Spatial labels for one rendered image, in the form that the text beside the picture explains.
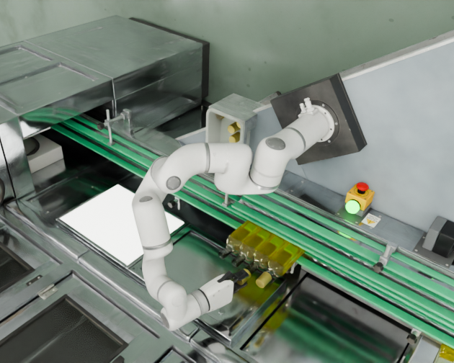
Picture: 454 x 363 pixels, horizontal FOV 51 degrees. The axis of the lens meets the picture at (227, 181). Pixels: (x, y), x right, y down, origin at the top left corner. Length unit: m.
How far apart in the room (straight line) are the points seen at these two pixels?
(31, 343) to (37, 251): 0.42
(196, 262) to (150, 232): 0.52
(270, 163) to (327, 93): 0.32
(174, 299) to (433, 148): 0.87
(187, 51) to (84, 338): 1.60
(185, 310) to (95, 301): 0.43
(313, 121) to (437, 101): 0.35
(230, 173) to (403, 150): 0.56
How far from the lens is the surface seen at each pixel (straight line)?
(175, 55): 2.60
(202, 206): 1.89
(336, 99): 1.52
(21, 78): 2.43
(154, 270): 1.46
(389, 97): 1.52
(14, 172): 2.17
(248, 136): 1.79
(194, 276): 1.75
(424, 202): 1.63
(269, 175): 1.36
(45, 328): 1.74
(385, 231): 1.62
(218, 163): 1.29
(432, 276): 1.56
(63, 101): 2.18
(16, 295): 1.83
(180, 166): 1.24
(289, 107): 1.62
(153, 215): 1.29
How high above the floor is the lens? 2.09
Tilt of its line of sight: 41 degrees down
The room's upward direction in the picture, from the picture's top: 126 degrees counter-clockwise
